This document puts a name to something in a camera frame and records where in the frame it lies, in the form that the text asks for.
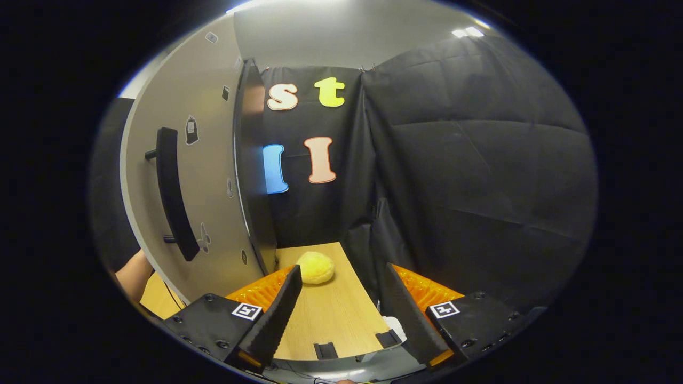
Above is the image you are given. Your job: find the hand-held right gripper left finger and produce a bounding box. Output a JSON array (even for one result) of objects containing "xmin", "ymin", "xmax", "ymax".
[{"xmin": 163, "ymin": 264, "xmax": 303, "ymax": 374}]

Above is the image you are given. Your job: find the black cabinet door handle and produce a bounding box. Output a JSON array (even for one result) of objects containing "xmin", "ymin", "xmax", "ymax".
[{"xmin": 144, "ymin": 127, "xmax": 201, "ymax": 262}]

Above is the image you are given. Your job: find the grey cabinet door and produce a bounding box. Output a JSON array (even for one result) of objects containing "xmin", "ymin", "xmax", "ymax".
[{"xmin": 120, "ymin": 15, "xmax": 262, "ymax": 306}]

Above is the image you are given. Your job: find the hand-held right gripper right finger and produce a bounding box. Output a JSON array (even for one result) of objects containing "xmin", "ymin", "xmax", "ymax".
[{"xmin": 385, "ymin": 262, "xmax": 547, "ymax": 369}]

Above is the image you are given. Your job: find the black backdrop cloth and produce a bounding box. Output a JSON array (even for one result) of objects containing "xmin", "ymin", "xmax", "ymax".
[{"xmin": 88, "ymin": 35, "xmax": 598, "ymax": 315}]

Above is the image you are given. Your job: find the small white object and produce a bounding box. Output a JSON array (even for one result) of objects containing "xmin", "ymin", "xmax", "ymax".
[{"xmin": 383, "ymin": 316, "xmax": 407, "ymax": 342}]

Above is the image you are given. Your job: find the yellow fluffy ball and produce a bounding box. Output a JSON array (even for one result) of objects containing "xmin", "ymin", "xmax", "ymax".
[{"xmin": 296, "ymin": 251, "xmax": 336, "ymax": 285}]

